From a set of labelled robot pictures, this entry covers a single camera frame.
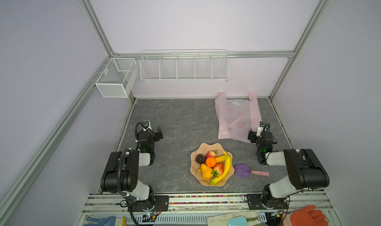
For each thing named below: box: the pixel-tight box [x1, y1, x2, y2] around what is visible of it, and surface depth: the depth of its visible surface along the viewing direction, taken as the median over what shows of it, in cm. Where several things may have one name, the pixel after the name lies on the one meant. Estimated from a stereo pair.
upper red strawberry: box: [205, 150, 219, 159], surface depth 87 cm
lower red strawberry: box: [211, 162, 225, 178], surface depth 77 cm
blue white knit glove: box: [83, 215, 117, 226], surface depth 70 cm
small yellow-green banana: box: [214, 154, 230, 163], surface depth 83 cm
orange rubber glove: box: [289, 205, 329, 226], surface depth 70 cm
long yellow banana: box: [210, 151, 232, 186], surface depth 81 cm
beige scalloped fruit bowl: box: [190, 142, 235, 187], surface depth 84 cm
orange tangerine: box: [205, 156, 217, 168], surface depth 82 cm
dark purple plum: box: [195, 153, 206, 165], surface depth 84 cm
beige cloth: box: [206, 211, 262, 226], surface depth 70 cm
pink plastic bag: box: [214, 91, 262, 144], surface depth 110 cm
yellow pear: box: [200, 163, 213, 180], surface depth 79 cm
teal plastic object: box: [226, 215, 248, 226], surface depth 69 cm
